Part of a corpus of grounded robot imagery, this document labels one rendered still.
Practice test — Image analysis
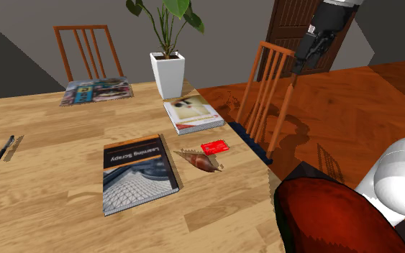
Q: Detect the dark brown wooden door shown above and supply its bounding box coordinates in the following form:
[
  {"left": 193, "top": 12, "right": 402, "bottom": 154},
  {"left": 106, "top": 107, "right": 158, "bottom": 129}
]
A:
[{"left": 255, "top": 0, "right": 360, "bottom": 83}]

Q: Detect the orange wooden chair blue seat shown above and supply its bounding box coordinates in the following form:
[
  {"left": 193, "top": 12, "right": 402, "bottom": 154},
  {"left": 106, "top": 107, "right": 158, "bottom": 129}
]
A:
[{"left": 227, "top": 40, "right": 296, "bottom": 166}]

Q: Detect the white book with cat picture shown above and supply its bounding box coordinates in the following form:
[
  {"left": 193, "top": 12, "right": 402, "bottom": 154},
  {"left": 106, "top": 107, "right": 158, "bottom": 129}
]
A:
[{"left": 162, "top": 93, "right": 226, "bottom": 136}]

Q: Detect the red card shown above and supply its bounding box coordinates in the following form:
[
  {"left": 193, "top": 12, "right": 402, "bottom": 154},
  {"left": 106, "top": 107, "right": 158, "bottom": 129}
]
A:
[{"left": 200, "top": 139, "right": 231, "bottom": 157}]

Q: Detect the green plant in white pot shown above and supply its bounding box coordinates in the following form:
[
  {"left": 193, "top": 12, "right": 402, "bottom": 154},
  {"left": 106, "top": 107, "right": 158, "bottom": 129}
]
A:
[{"left": 125, "top": 0, "right": 205, "bottom": 101}]

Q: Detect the brown pointed seashell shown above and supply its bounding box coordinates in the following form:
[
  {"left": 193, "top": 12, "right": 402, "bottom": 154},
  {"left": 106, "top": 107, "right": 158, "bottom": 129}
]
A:
[{"left": 173, "top": 149, "right": 223, "bottom": 174}]

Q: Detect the red robot stand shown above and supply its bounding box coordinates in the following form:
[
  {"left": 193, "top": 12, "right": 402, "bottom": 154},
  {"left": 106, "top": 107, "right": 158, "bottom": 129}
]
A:
[{"left": 273, "top": 161, "right": 405, "bottom": 253}]

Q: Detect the colourful magazine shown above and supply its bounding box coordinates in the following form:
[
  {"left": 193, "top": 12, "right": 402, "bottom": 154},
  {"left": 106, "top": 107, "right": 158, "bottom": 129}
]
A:
[{"left": 58, "top": 76, "right": 135, "bottom": 107}]

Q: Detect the dark book with grid roof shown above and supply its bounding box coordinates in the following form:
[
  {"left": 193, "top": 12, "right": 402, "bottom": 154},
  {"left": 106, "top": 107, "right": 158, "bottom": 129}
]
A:
[{"left": 101, "top": 134, "right": 181, "bottom": 217}]

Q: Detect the wooden table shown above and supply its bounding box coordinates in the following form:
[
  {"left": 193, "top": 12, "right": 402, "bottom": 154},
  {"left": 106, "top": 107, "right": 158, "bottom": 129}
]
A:
[{"left": 0, "top": 78, "right": 287, "bottom": 253}]

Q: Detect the black pen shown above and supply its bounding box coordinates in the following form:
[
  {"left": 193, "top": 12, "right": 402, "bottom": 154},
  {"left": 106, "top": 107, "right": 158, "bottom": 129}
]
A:
[{"left": 0, "top": 134, "right": 16, "bottom": 165}]

